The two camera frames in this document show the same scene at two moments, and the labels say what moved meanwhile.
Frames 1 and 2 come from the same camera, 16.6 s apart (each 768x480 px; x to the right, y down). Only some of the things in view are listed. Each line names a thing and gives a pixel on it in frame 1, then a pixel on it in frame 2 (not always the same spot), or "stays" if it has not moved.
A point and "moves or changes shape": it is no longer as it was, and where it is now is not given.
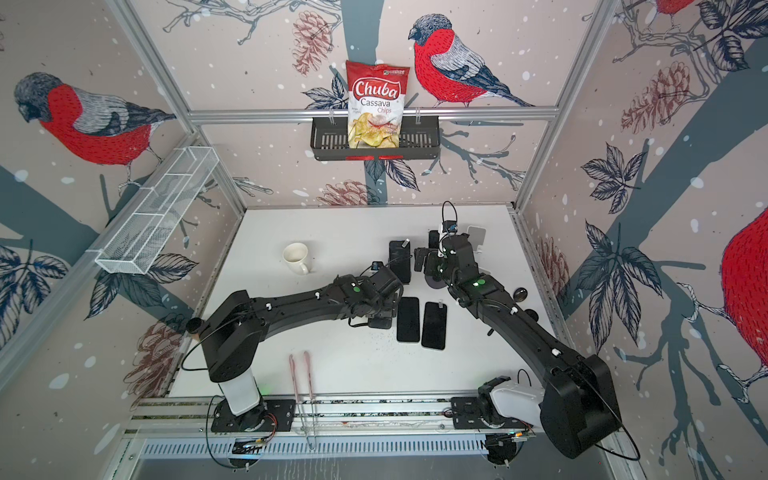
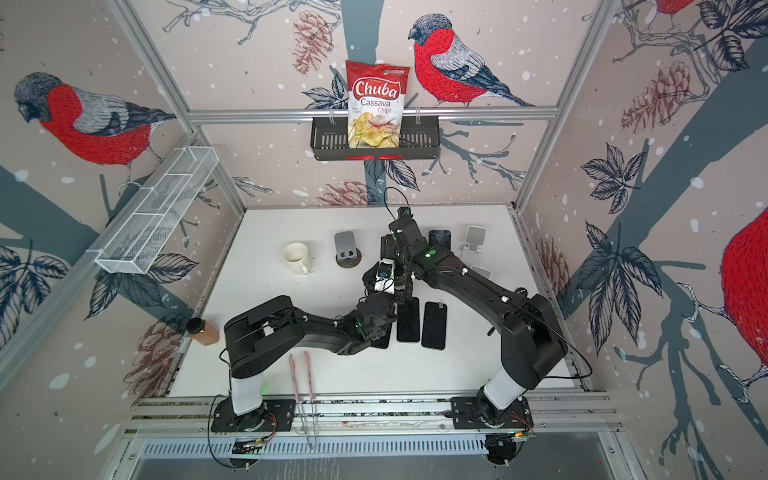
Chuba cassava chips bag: [376, 94] stays
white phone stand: [477, 237] stays
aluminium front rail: [312, 415] stays
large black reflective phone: [380, 322] moves or changes shape
